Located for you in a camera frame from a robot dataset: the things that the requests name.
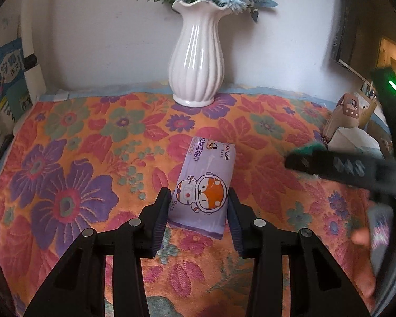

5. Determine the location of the green soft cloth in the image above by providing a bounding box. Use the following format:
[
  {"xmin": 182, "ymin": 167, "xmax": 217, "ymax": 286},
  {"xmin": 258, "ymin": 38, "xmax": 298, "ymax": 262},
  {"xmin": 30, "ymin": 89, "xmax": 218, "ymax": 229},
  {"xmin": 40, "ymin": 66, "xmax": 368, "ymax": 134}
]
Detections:
[{"xmin": 295, "ymin": 142, "xmax": 328, "ymax": 155}]

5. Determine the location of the purple wet wipes pack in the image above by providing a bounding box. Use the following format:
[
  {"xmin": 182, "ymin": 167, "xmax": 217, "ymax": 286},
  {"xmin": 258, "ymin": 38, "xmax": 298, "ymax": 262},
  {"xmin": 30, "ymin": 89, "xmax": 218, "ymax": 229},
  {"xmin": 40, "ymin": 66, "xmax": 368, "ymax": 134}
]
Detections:
[{"xmin": 168, "ymin": 137, "xmax": 236, "ymax": 239}]

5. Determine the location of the person's right hand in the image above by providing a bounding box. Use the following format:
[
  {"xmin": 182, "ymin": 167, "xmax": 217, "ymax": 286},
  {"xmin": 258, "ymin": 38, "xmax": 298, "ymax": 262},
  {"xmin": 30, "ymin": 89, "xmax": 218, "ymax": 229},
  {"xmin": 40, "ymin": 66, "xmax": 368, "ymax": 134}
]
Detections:
[{"xmin": 351, "ymin": 227, "xmax": 376, "ymax": 311}]

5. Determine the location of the blue white tissue pack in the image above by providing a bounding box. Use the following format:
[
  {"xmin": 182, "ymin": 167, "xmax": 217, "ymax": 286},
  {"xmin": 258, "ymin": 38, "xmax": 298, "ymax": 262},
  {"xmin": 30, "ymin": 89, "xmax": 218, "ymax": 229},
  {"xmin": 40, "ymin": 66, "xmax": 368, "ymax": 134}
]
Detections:
[{"xmin": 328, "ymin": 127, "xmax": 383, "ymax": 158}]

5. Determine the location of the small beige handbag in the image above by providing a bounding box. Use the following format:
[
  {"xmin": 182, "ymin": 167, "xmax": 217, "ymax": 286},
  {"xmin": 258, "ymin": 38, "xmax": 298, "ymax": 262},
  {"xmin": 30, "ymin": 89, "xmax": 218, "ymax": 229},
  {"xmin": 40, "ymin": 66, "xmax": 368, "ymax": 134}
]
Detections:
[{"xmin": 321, "ymin": 93, "xmax": 359, "ymax": 144}]

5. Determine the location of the brown pen holder box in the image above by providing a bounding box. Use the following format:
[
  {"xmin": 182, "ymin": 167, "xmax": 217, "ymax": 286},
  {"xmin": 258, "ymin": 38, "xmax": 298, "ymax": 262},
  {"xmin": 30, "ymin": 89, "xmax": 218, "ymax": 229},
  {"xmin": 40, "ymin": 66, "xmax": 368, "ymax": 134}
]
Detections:
[{"xmin": 355, "ymin": 82, "xmax": 377, "ymax": 129}]

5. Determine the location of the floral orange table cloth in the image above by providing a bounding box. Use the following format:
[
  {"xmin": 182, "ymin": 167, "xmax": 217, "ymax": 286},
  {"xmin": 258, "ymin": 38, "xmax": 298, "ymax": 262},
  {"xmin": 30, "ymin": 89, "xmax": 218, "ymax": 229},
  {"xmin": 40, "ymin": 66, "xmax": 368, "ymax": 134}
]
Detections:
[{"xmin": 0, "ymin": 93, "xmax": 369, "ymax": 315}]

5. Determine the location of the white ribbed ceramic vase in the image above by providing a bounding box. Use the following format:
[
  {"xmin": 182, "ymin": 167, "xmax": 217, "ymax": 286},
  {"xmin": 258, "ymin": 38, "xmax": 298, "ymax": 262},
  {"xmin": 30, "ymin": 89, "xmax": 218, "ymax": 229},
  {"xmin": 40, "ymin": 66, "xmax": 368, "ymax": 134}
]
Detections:
[{"xmin": 169, "ymin": 0, "xmax": 232, "ymax": 107}]

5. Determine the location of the blue children's book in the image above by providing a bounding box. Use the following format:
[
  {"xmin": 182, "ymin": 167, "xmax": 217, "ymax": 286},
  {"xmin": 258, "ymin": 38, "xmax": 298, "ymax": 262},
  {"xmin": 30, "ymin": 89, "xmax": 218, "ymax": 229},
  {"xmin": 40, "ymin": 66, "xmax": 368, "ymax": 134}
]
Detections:
[{"xmin": 0, "ymin": 38, "xmax": 32, "ymax": 125}]

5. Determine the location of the black wall television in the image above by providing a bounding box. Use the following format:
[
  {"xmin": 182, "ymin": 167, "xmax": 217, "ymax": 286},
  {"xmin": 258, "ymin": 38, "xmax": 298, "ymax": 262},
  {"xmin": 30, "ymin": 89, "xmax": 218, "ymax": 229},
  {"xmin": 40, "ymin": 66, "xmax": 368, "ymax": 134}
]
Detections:
[{"xmin": 333, "ymin": 0, "xmax": 396, "ymax": 82}]

